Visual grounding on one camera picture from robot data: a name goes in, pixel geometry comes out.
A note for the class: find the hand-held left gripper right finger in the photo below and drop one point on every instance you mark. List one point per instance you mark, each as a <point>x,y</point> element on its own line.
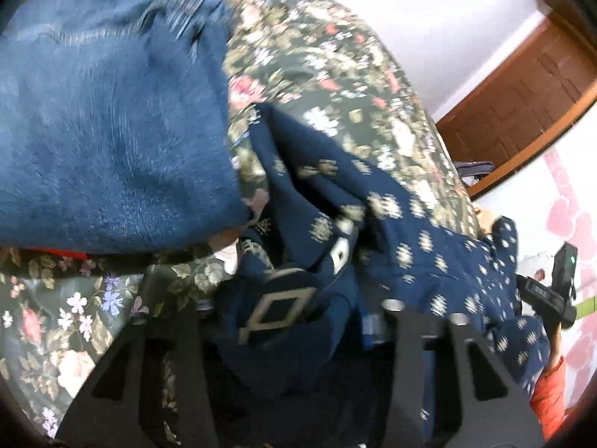
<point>405,336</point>

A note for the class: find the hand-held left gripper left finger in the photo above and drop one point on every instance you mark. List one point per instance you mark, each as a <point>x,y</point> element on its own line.
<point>182,359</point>

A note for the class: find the navy patterned zip jacket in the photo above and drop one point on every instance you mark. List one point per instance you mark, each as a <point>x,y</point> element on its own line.
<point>396,224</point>

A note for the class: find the person's right forearm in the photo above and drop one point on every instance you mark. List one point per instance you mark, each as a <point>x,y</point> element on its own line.
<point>550,396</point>

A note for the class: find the dark bag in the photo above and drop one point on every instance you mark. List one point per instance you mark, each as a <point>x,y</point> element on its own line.
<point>473,169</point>

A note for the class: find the red cloth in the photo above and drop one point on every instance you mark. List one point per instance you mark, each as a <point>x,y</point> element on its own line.
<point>56,253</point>

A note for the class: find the brown wooden door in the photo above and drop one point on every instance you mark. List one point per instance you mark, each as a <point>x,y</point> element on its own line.
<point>522,98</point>

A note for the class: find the blue denim jeans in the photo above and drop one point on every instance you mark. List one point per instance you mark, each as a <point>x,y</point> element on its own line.
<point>107,126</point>

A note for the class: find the dark floral blanket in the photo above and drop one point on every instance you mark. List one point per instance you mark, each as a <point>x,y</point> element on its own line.
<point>326,56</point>

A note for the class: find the wooden door frame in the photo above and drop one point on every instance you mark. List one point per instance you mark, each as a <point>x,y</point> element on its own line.
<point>536,155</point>

